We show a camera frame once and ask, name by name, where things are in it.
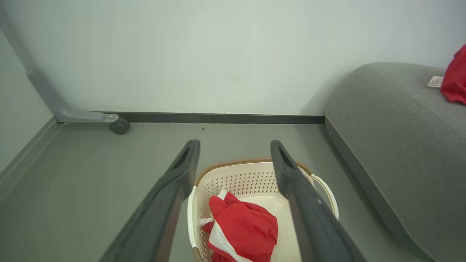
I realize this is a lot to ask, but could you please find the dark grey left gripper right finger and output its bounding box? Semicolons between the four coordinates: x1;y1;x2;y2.
270;140;367;262

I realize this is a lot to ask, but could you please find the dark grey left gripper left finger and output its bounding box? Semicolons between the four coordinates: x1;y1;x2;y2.
99;139;201;262

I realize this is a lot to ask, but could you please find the red and white garment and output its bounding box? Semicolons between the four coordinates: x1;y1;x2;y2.
200;189;279;262

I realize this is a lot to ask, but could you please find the red garment with paper tag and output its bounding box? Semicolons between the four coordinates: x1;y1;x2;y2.
427;44;466;106

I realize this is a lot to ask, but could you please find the grey fabric sofa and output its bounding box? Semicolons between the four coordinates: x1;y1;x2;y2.
324;62;466;262

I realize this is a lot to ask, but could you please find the white perforated laundry basket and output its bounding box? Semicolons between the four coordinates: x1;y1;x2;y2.
187;158;340;262

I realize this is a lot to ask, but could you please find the black caster wheel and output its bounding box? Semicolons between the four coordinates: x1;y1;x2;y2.
109;117;131;135

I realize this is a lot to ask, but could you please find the black baseboard strip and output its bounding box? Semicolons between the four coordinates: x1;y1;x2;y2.
95;112;325;125

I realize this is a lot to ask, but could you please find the grey skirting strip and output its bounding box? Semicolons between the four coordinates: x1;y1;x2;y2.
0;116;62;200

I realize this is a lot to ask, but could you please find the grey metal frame leg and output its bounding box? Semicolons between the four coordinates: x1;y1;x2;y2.
0;11;120;125

